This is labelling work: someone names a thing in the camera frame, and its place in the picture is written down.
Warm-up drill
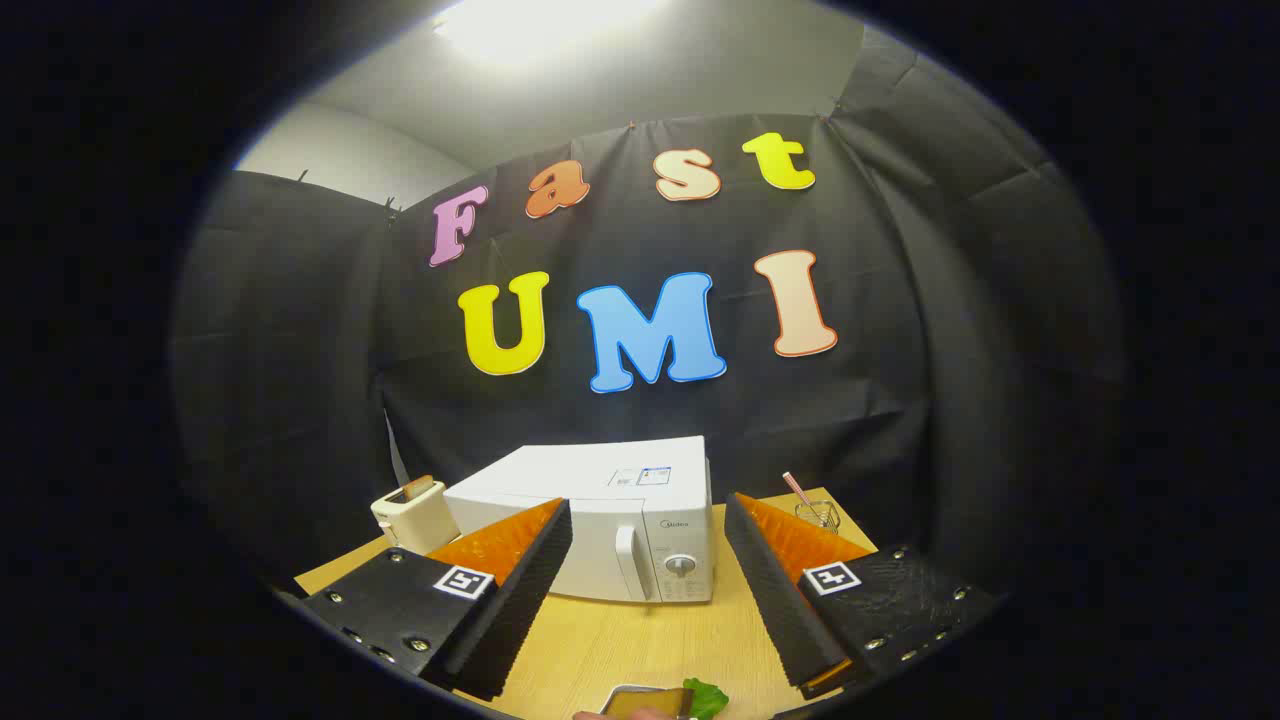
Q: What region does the cream toaster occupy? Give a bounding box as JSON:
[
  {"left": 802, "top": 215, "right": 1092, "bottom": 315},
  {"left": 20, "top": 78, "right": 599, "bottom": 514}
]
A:
[{"left": 370, "top": 475, "right": 461, "bottom": 556}]

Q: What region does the brown bread lettuce sandwich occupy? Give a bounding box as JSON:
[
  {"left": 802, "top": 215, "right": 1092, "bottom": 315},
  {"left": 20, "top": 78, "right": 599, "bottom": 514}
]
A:
[{"left": 603, "top": 678, "right": 731, "bottom": 720}]

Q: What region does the white microwave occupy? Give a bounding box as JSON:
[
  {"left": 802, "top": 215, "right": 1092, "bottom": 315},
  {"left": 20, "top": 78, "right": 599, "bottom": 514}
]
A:
[{"left": 443, "top": 435, "right": 717, "bottom": 604}]

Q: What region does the small white plate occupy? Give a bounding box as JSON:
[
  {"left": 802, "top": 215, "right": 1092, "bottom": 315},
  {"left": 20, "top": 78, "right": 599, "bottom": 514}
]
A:
[{"left": 598, "top": 684, "right": 696, "bottom": 720}]

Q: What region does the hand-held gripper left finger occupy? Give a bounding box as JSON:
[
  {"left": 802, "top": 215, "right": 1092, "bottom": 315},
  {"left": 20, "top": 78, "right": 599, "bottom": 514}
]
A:
[{"left": 298, "top": 497, "right": 575, "bottom": 703}]

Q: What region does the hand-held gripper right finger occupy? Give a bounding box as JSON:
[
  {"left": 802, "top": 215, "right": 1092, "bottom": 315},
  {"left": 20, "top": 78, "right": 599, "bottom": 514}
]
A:
[{"left": 723, "top": 491, "right": 1003, "bottom": 702}]

